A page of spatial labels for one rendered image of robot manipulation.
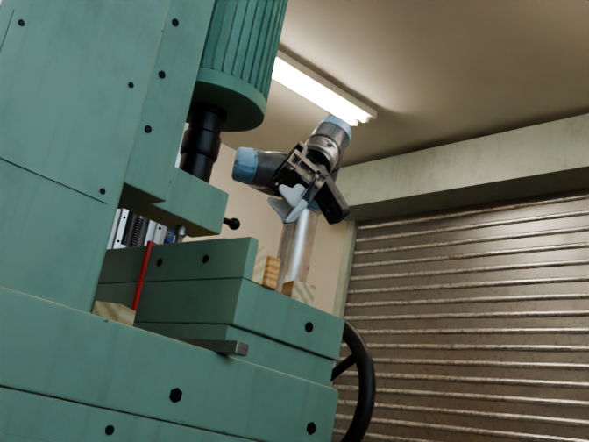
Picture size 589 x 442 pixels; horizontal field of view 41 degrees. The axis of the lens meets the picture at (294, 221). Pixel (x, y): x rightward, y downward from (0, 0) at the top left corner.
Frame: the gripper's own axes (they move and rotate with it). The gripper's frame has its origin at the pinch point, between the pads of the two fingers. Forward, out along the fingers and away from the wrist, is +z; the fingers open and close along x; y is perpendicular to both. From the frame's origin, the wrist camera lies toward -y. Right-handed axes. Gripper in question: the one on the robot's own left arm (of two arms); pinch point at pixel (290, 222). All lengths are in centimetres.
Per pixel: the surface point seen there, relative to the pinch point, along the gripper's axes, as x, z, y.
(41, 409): 13, 66, 14
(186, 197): 6.8, 21.2, 16.5
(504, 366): -141, -215, -166
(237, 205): -255, -316, -12
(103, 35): 24, 27, 37
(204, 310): 9.0, 38.7, 5.2
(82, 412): 12, 63, 10
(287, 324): 12.6, 34.4, -4.5
